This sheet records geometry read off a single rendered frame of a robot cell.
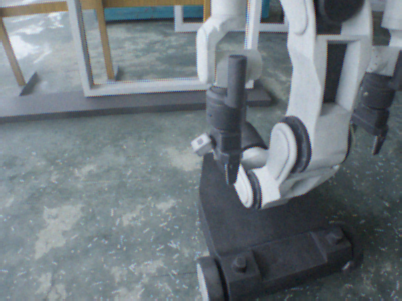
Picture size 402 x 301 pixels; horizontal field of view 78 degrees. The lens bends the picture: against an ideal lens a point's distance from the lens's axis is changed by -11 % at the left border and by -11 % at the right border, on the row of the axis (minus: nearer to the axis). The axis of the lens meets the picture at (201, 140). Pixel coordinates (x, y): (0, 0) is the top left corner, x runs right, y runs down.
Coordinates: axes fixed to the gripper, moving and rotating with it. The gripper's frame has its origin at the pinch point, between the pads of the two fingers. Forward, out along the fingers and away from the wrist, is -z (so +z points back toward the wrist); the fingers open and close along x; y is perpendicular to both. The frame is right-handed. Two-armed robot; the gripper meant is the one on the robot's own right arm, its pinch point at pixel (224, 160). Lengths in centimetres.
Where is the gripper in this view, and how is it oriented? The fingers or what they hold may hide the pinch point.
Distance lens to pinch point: 66.8
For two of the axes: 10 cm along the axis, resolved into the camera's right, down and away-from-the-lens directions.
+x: 2.5, 4.9, -8.4
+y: 9.7, -1.4, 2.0
